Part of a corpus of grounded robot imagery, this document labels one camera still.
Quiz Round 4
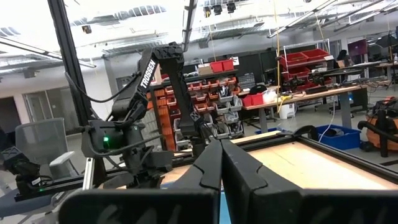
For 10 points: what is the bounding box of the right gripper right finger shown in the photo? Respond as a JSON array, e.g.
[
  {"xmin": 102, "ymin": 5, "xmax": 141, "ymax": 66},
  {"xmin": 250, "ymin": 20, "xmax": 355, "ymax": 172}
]
[{"xmin": 221, "ymin": 139, "xmax": 398, "ymax": 224}]

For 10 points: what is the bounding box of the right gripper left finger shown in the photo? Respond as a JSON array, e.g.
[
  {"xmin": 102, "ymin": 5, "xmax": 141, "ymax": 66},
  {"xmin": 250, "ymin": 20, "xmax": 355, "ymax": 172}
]
[{"xmin": 58, "ymin": 139, "xmax": 223, "ymax": 224}]

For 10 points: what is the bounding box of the blue storage bin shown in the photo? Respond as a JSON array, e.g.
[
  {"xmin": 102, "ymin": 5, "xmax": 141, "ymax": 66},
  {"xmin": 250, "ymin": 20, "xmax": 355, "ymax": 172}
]
[{"xmin": 315, "ymin": 124, "xmax": 362, "ymax": 151}]

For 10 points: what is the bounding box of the rack of parts bins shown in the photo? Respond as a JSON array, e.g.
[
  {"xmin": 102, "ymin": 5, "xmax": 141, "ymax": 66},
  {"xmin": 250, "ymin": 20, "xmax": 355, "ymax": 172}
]
[{"xmin": 146, "ymin": 70, "xmax": 245, "ymax": 153}]

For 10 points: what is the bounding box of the white bucket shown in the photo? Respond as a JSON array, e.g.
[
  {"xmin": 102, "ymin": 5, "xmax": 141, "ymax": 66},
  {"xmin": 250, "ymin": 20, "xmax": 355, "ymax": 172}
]
[{"xmin": 278, "ymin": 102, "xmax": 296, "ymax": 119}]

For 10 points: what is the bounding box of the cardboard box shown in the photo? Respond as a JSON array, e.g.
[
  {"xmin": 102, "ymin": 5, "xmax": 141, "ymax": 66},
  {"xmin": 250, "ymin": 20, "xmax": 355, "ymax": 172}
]
[{"xmin": 197, "ymin": 63, "xmax": 214, "ymax": 76}]

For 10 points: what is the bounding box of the long wooden workbench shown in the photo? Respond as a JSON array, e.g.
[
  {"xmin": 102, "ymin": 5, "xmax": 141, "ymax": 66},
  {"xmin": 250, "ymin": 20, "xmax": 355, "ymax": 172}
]
[{"xmin": 241, "ymin": 84, "xmax": 371, "ymax": 133}]

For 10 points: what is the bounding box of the grey mesh office chair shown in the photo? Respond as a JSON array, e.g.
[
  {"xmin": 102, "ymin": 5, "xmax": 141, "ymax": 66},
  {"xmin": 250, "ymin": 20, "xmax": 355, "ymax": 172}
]
[{"xmin": 14, "ymin": 117, "xmax": 78, "ymax": 181}]

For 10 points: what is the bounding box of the red storage bin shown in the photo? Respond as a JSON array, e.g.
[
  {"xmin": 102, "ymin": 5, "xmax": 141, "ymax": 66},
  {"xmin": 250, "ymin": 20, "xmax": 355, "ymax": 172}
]
[
  {"xmin": 210, "ymin": 60, "xmax": 223, "ymax": 74},
  {"xmin": 221, "ymin": 58, "xmax": 234, "ymax": 72}
]

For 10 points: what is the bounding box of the red bin on workbench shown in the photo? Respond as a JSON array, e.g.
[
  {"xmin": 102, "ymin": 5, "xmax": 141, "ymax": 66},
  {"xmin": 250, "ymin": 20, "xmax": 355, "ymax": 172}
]
[{"xmin": 242, "ymin": 93, "xmax": 264, "ymax": 108}]

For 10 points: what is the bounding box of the black device with green light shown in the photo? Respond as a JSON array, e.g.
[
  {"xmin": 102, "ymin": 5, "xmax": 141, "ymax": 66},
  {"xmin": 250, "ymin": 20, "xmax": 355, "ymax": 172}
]
[{"xmin": 0, "ymin": 146, "xmax": 53, "ymax": 195}]

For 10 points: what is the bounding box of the long ceiling light strip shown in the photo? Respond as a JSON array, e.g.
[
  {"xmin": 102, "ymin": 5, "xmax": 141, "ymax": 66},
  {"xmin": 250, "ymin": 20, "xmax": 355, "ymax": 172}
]
[
  {"xmin": 267, "ymin": 0, "xmax": 338, "ymax": 39},
  {"xmin": 0, "ymin": 36, "xmax": 97, "ymax": 68}
]

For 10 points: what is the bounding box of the purple screen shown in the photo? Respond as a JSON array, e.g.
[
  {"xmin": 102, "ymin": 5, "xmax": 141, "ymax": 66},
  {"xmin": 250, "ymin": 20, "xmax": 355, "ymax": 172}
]
[{"xmin": 347, "ymin": 39, "xmax": 368, "ymax": 57}]

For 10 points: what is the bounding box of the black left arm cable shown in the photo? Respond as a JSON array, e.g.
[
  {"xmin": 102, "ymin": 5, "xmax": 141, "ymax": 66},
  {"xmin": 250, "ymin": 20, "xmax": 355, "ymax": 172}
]
[{"xmin": 64, "ymin": 71, "xmax": 142, "ymax": 104}]

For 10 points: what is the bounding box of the white floor cable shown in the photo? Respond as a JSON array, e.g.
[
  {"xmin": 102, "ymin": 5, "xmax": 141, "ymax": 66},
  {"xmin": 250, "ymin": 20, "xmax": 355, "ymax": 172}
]
[{"xmin": 318, "ymin": 99, "xmax": 336, "ymax": 142}]

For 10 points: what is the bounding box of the yellow hanging cable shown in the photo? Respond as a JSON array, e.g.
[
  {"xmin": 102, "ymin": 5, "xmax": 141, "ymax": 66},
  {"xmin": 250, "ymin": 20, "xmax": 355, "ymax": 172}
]
[{"xmin": 272, "ymin": 0, "xmax": 282, "ymax": 113}]

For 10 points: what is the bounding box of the wire shelf with red bins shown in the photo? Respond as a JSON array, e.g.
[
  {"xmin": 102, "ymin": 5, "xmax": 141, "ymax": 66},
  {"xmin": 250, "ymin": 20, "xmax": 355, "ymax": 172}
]
[{"xmin": 276, "ymin": 39, "xmax": 335, "ymax": 91}]

